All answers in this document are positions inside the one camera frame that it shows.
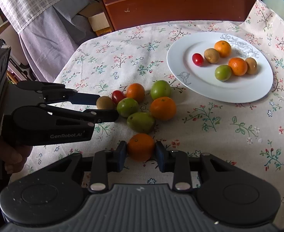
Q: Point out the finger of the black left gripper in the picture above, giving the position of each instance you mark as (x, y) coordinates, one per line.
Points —
(105, 162)
(57, 93)

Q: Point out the white ceramic plate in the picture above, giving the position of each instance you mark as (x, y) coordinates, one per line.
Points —
(202, 80)

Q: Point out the orange tangerine back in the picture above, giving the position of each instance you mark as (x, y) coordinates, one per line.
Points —
(223, 48)

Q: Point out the green round fruit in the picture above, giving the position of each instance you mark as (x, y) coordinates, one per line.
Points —
(127, 106)

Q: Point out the orange tangerine front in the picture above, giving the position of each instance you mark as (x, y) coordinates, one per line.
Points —
(238, 66)

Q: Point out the brown kiwi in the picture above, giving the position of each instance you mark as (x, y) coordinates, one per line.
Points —
(105, 103)
(251, 66)
(211, 55)

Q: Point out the large orange tangerine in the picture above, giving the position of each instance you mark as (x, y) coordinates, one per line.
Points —
(163, 108)

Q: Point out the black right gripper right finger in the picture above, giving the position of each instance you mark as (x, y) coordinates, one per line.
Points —
(176, 162)

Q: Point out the small cardboard box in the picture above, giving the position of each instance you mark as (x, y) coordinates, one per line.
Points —
(97, 19)

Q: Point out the red cherry tomato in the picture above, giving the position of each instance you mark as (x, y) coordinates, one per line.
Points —
(117, 96)
(197, 59)

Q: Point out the green oval fruit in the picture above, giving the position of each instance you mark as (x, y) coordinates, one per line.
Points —
(141, 122)

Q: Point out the person's left hand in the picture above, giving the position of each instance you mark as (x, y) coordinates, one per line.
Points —
(14, 158)

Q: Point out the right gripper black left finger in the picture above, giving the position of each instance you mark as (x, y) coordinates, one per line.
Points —
(96, 116)

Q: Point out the checkered grey cloth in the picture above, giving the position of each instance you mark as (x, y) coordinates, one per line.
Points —
(49, 31)

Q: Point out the green fruit on plate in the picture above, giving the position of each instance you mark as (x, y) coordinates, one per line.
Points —
(223, 72)

